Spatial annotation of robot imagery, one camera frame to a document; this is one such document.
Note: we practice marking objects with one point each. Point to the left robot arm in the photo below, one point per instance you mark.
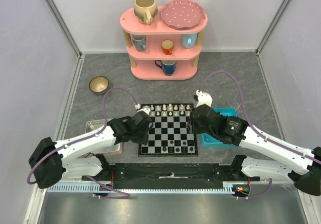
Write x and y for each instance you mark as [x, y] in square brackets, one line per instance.
[76, 157]

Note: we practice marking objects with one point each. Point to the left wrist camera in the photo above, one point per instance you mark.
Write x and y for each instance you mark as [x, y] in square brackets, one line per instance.
[143, 109]

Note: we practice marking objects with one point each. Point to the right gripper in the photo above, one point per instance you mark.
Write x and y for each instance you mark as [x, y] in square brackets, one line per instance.
[194, 122]

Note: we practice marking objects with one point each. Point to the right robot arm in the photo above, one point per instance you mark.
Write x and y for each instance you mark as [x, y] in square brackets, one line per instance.
[303, 163]

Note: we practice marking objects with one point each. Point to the beige ceramic mug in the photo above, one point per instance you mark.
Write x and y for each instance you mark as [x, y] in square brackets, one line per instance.
[145, 11]

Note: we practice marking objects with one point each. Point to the brown ceramic bowl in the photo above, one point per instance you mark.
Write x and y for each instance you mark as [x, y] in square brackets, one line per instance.
[99, 85]

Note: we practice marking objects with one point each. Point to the blue plastic bin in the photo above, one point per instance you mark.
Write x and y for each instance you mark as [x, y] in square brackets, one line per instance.
[214, 141]

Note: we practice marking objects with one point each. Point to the grey mug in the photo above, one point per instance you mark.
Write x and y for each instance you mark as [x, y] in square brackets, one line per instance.
[139, 42]

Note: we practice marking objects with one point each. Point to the black white chess board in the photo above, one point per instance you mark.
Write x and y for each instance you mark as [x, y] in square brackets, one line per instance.
[166, 128]

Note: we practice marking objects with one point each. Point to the white cable duct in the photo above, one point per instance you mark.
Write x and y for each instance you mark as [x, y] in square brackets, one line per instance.
[90, 187]

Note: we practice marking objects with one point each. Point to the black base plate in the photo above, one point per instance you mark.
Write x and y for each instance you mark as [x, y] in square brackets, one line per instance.
[126, 175]

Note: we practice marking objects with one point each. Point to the light blue mug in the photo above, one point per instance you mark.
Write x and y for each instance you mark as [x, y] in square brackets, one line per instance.
[188, 40]

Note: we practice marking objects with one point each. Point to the pink dotted plate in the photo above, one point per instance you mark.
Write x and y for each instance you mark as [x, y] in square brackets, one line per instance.
[182, 14]

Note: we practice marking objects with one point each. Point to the dark blue mug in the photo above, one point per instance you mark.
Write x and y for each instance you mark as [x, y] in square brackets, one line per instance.
[167, 66]

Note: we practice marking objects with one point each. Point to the pink three-tier shelf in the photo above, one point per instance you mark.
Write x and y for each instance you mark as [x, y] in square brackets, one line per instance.
[156, 52]

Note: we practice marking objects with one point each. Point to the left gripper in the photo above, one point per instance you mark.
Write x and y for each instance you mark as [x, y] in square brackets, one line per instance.
[144, 139]

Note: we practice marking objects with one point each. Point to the black pawn edge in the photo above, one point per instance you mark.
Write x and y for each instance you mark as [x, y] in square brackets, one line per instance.
[190, 142]

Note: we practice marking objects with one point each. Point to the orange cup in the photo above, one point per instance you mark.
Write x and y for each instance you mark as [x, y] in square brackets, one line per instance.
[167, 46]

